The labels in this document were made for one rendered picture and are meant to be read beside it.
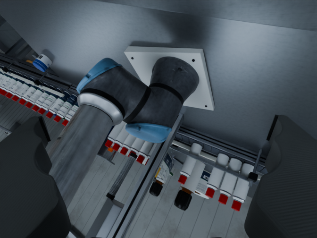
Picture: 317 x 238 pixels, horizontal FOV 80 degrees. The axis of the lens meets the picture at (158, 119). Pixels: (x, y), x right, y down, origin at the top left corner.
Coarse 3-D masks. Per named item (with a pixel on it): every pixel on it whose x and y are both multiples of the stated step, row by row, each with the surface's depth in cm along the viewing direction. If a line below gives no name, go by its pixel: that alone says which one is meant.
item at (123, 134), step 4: (124, 128) 104; (120, 132) 104; (124, 132) 103; (120, 136) 102; (124, 136) 103; (116, 140) 102; (120, 140) 102; (124, 140) 103; (116, 144) 102; (120, 144) 102; (112, 148) 101; (116, 148) 101
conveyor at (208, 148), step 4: (72, 92) 123; (176, 136) 100; (180, 136) 98; (184, 136) 95; (184, 140) 99; (188, 140) 97; (192, 140) 94; (196, 140) 93; (204, 144) 91; (204, 148) 96; (208, 148) 93; (212, 148) 90; (216, 148) 89; (212, 152) 95; (216, 152) 92; (220, 152) 90; (224, 152) 88; (232, 156) 87; (236, 156) 87; (244, 160) 84; (252, 164) 84; (260, 168) 83; (264, 168) 82; (260, 172) 87; (264, 172) 85
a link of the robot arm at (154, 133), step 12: (144, 96) 47; (156, 96) 50; (168, 96) 51; (144, 108) 47; (156, 108) 48; (168, 108) 50; (180, 108) 55; (132, 120) 48; (144, 120) 48; (156, 120) 48; (168, 120) 50; (132, 132) 52; (144, 132) 47; (156, 132) 47; (168, 132) 51
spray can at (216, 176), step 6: (222, 156) 88; (228, 156) 88; (216, 162) 88; (222, 162) 87; (216, 168) 86; (210, 174) 87; (216, 174) 85; (222, 174) 85; (210, 180) 84; (216, 180) 84; (210, 186) 83; (216, 186) 83; (210, 192) 82
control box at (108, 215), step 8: (112, 200) 78; (104, 208) 79; (112, 208) 71; (120, 208) 72; (104, 216) 72; (112, 216) 70; (96, 224) 75; (104, 224) 69; (112, 224) 70; (88, 232) 79; (96, 232) 69; (104, 232) 68
